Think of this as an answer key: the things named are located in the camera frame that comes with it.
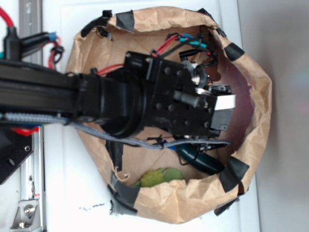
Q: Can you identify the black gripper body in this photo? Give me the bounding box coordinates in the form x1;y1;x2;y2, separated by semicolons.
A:
124;52;236;137

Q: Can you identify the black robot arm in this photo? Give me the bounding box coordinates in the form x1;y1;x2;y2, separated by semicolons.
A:
0;52;236;138

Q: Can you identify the dark green toy cucumber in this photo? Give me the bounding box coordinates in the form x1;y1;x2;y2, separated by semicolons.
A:
176;144;225;175

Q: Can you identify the green toy lettuce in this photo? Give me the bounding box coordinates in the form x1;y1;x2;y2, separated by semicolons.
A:
131;168;185;188

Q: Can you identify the brown paper bag bin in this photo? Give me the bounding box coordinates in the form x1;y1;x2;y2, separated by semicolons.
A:
67;6;272;224

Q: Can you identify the red cable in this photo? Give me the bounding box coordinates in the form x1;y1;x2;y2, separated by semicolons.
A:
0;6;64;70

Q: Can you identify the aluminium extrusion rail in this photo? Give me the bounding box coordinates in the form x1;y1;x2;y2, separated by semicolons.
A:
18;0;47;232

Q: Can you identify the grey braided cable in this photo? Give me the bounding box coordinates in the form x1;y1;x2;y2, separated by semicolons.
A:
0;112;232;150

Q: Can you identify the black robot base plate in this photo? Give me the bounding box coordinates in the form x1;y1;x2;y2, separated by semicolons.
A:
0;127;33;185

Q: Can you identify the metal corner bracket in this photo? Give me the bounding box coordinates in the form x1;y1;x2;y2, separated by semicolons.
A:
10;200;42;232

